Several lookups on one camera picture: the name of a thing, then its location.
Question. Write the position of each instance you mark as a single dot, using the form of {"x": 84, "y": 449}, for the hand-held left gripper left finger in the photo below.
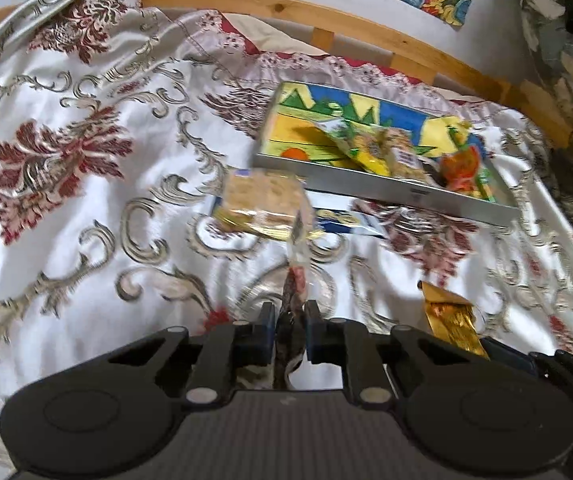
{"x": 266, "y": 335}

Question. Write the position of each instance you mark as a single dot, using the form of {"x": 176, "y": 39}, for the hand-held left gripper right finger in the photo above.
{"x": 314, "y": 340}

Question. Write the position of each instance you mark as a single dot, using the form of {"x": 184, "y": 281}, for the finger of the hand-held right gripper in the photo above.
{"x": 556, "y": 370}

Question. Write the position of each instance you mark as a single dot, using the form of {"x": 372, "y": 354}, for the gold foil snack packet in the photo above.
{"x": 451, "y": 320}

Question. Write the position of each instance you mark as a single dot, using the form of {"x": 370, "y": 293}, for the clear cracker packet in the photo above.
{"x": 261, "y": 195}

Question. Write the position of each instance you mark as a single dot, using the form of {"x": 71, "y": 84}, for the yellow green snack packet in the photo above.
{"x": 366, "y": 157}

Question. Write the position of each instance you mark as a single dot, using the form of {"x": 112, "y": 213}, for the colourful printed tray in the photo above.
{"x": 286, "y": 135}

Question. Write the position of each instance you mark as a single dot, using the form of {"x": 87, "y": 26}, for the clear candy packet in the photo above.
{"x": 404, "y": 155}

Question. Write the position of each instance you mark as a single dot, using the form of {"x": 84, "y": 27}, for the orange snack packet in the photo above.
{"x": 459, "y": 170}

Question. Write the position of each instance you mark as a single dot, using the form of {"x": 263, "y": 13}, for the blue snack packet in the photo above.
{"x": 351, "y": 220}

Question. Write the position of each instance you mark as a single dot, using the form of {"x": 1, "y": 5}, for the floral patterned bedspread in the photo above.
{"x": 141, "y": 160}

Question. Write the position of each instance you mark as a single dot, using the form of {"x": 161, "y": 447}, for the cream pillow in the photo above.
{"x": 266, "y": 35}

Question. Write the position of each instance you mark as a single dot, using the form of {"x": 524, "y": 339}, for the wooden bed frame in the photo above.
{"x": 366, "y": 35}

